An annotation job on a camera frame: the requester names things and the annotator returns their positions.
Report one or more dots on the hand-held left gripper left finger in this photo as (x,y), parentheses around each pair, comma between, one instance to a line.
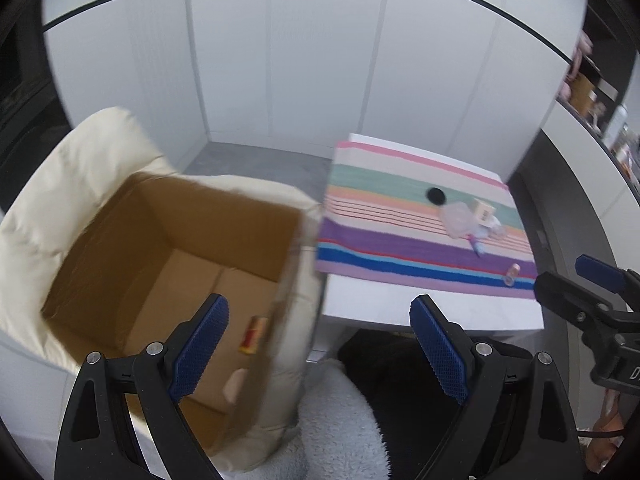
(200,345)

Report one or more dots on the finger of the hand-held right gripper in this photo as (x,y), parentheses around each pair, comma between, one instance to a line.
(600,270)
(560,290)

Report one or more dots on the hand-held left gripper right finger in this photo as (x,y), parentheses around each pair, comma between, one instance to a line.
(440,350)

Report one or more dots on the brown cardboard box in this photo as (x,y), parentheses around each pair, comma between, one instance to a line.
(165,280)

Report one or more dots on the small blue tube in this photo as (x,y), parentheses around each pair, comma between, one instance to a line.
(475,246)

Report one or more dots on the clear plastic bag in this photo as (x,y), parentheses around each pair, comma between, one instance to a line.
(457,220)

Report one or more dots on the black round disc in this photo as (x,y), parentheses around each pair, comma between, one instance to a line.
(435,195)

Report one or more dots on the person's right hand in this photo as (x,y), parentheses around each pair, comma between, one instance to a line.
(610,420)

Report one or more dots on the white table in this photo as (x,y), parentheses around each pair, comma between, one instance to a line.
(430,310)

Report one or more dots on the red and yellow packet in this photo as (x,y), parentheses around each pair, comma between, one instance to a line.
(251,335)

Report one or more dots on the black pants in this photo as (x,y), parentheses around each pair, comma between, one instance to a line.
(400,390)

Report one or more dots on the dark curved counter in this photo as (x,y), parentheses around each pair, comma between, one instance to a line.
(555,200)

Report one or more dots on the small wooden box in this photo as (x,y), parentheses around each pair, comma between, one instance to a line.
(484,211)

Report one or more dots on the striped colourful mat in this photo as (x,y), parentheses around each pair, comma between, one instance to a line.
(400,245)

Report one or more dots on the cardboard box on shelf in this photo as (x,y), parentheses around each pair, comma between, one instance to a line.
(583,89)

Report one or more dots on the cream padded armchair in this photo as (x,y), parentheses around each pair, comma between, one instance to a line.
(60,195)

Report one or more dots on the black cabinet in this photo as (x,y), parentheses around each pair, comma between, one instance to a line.
(25,90)

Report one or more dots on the black wall shelf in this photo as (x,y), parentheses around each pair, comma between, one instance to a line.
(607,50)

